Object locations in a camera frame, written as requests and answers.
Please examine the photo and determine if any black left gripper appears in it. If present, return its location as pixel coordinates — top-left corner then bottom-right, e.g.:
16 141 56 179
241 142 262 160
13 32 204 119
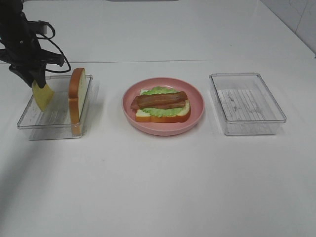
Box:
0 12 64 88

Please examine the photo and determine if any yellow cheese slice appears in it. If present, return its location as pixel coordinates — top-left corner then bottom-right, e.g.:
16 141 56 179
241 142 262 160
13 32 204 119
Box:
32 80 55 112

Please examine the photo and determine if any bread slice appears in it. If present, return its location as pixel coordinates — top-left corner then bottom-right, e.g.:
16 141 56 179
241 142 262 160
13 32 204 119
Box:
68 68 87 136
130 86 191 123

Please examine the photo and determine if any bacon strip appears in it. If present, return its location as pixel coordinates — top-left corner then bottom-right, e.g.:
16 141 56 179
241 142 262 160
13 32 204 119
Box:
132 91 188 104
130 100 186 109

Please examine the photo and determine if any green lettuce leaf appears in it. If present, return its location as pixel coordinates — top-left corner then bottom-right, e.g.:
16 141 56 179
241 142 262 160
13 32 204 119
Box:
136 86 185 118

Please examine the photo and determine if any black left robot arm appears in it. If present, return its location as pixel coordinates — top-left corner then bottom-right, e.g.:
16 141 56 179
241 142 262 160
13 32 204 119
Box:
0 0 66 88

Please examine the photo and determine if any left clear plastic tray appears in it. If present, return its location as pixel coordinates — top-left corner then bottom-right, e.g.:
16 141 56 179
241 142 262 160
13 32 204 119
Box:
17 75 94 140

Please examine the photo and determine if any clear plastic tray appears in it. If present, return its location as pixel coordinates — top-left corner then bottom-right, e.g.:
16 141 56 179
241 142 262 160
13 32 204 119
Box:
209 73 287 136
17 75 94 140

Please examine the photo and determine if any pink round plate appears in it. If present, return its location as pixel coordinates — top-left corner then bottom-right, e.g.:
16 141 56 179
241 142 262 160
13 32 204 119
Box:
122 77 205 136

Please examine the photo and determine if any right clear plastic tray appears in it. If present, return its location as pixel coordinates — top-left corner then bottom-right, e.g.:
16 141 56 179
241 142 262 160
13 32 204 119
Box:
209 73 287 136

